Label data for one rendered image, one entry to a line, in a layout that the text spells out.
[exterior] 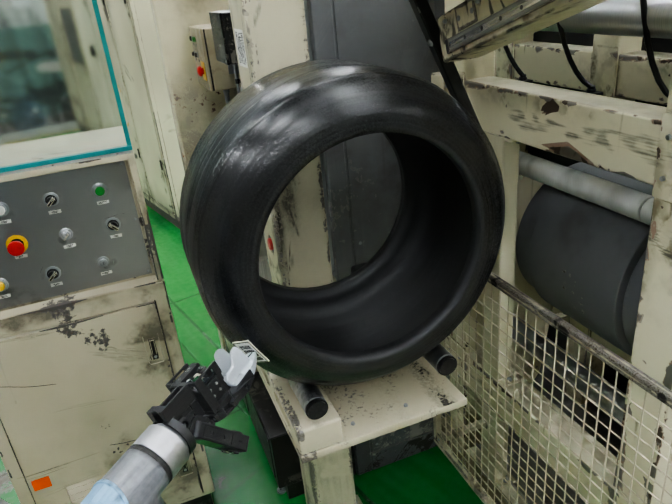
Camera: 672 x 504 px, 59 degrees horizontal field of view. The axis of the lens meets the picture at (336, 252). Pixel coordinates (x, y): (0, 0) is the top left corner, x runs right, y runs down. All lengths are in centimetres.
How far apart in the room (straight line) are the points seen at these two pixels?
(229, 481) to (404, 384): 115
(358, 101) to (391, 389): 66
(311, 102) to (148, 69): 346
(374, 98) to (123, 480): 65
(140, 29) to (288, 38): 311
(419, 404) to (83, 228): 99
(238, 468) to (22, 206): 124
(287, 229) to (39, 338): 78
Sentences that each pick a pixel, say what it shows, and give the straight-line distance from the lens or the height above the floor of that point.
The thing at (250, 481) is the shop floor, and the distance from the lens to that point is 233.
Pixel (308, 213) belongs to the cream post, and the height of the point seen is 114.
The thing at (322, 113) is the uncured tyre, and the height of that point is 144.
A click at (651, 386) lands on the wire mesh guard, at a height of 100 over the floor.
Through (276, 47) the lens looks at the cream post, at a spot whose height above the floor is 151.
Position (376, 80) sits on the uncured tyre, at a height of 147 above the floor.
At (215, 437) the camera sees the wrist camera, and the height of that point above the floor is 101.
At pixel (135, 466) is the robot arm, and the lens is 88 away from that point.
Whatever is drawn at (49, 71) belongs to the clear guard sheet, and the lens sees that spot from 162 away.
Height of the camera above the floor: 163
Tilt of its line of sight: 25 degrees down
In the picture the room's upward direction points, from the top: 6 degrees counter-clockwise
